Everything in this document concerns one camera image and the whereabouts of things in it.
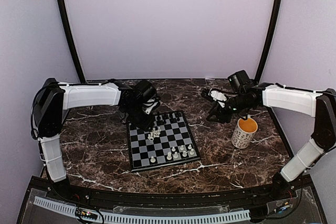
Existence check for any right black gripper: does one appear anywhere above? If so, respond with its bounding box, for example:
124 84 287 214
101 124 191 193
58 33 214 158
206 92 253 123

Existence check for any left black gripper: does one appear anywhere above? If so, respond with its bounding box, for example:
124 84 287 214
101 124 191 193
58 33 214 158
124 102 155 132

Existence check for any black grey chessboard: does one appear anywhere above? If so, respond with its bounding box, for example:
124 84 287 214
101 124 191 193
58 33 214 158
127 110 201 173

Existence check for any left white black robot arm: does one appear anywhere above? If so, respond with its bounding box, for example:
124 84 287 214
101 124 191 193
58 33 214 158
30 78 161 201

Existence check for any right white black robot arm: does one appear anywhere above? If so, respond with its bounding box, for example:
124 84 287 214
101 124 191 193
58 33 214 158
202 70 335 200

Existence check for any white chess piece pile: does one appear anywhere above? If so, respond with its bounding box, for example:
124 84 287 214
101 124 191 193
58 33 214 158
147 127 161 141

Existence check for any white patterned mug yellow inside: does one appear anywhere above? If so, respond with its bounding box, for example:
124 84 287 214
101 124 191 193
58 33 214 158
231 115 258 149

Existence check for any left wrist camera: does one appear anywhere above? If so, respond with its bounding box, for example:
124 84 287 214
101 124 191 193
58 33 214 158
142 97 161 114

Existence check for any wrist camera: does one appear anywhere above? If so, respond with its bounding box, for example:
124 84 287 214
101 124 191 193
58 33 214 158
201 89 227 108
142 97 161 114

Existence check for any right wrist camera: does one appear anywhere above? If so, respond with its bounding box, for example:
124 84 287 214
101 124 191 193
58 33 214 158
201 89 227 108

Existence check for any black front rail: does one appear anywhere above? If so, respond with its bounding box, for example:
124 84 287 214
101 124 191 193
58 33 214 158
43 184 299 209

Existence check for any white slotted cable duct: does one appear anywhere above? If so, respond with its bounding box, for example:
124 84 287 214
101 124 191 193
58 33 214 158
33 196 250 223

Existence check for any right black frame post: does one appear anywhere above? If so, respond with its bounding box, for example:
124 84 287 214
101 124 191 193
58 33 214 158
254 0 281 83

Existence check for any black frame post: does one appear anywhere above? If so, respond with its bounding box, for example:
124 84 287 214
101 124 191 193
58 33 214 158
57 0 86 83
254 0 281 83

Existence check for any left black frame post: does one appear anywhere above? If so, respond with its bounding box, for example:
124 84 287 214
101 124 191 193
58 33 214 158
57 0 86 83

